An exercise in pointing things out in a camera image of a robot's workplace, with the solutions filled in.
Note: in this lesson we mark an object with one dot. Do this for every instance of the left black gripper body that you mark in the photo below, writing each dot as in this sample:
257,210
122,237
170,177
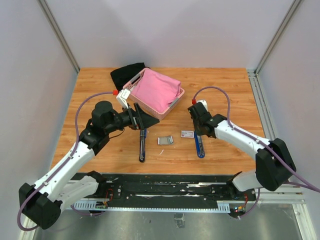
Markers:
128,119

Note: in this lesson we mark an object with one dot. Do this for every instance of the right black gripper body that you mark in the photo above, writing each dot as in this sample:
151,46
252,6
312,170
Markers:
197,128

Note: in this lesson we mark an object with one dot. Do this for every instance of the red staple box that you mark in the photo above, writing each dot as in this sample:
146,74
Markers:
187,134

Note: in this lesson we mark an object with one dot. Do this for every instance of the silver staple strips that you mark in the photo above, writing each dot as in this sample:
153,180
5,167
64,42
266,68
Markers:
165,140

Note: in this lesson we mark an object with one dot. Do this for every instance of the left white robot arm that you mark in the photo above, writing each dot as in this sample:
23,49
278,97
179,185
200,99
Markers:
45,200

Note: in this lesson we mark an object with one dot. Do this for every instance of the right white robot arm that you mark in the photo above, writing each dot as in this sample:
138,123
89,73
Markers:
273,162

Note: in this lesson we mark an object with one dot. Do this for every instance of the pink plastic basket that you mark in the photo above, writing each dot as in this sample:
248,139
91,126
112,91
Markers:
134,81

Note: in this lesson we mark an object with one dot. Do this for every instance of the pink folded cloth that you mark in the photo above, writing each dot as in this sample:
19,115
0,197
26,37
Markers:
156,90

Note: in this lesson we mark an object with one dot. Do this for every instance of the black folded cloth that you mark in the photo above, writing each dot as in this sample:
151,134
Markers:
122,75

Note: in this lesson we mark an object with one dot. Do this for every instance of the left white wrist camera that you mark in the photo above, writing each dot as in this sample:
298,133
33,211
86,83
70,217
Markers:
122,96

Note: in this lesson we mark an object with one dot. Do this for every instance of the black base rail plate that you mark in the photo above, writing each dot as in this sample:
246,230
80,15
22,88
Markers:
164,193

